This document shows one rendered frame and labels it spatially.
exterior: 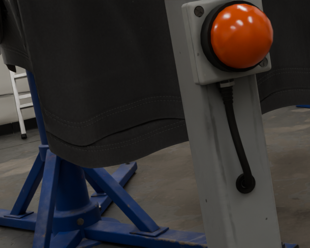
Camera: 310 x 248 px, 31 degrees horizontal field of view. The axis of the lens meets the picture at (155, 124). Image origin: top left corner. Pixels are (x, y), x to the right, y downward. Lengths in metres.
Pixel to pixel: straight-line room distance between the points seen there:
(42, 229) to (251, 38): 1.51
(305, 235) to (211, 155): 1.40
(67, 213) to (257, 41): 1.71
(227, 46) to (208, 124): 0.06
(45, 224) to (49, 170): 0.20
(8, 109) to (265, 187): 4.93
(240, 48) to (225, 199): 0.10
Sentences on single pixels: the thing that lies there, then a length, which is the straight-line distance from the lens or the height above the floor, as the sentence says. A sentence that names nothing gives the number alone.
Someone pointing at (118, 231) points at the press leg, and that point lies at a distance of 1.88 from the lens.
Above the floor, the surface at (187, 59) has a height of 0.64.
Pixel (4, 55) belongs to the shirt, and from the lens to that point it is 0.71.
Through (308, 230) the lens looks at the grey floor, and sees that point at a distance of 1.79.
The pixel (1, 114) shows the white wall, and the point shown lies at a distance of 5.27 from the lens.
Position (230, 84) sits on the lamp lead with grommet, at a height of 0.62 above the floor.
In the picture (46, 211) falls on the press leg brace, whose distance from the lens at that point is 1.81.
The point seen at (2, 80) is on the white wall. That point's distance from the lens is 5.26.
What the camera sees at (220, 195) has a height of 0.55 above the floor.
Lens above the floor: 0.66
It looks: 9 degrees down
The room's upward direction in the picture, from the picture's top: 10 degrees counter-clockwise
